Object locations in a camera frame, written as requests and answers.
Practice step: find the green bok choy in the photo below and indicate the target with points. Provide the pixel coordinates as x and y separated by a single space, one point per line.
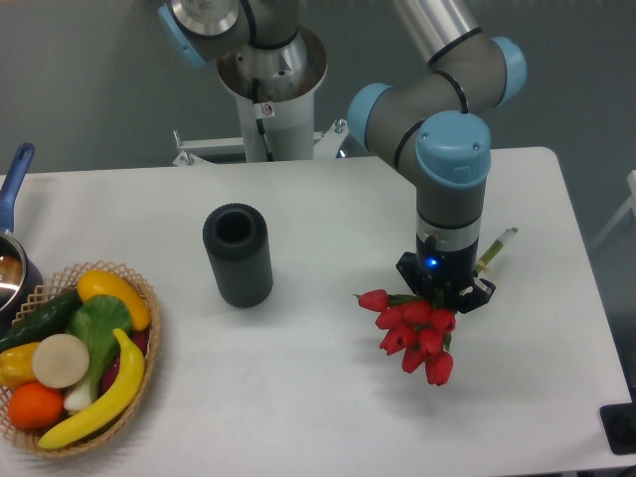
93 324

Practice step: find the yellow banana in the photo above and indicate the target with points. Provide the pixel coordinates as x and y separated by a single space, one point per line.
107 407

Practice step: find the dark grey ribbed vase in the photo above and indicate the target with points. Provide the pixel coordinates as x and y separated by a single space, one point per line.
235 237

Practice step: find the woven wicker basket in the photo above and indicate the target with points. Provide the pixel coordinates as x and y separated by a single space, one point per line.
60 283

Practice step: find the blue handled saucepan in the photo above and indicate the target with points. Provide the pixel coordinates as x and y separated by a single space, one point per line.
19 275

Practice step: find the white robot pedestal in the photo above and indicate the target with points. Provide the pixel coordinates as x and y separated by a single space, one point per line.
274 94

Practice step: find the yellow bell pepper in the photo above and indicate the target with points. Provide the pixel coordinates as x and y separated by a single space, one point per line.
16 366

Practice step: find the orange fruit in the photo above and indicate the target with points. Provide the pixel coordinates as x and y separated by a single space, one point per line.
34 406

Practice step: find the black device at edge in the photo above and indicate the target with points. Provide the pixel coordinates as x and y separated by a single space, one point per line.
618 421

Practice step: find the white frame at right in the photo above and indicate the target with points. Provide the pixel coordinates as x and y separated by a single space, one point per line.
625 209

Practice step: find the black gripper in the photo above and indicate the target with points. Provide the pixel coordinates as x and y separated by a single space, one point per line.
447 270

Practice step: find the green cucumber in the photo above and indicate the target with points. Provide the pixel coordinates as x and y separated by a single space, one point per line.
50 318

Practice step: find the red tulip bouquet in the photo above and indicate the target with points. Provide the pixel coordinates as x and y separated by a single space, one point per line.
420 327

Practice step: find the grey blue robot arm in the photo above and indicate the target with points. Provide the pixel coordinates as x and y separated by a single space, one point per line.
431 133

